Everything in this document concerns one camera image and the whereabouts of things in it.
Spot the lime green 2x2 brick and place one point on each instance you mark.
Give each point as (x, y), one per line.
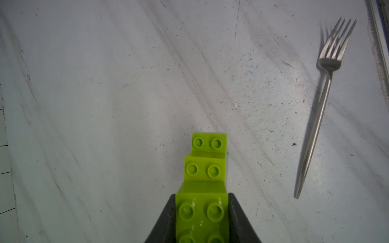
(210, 142)
(202, 212)

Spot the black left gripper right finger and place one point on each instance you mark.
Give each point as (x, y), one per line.
(240, 229)

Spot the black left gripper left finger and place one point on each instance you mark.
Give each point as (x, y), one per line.
(164, 231)

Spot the lime green 2x4 brick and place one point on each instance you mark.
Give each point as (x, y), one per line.
(205, 166)

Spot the silver metal fork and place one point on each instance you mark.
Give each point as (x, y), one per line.
(329, 60)

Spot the aluminium mounting rail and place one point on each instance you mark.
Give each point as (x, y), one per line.
(378, 19)

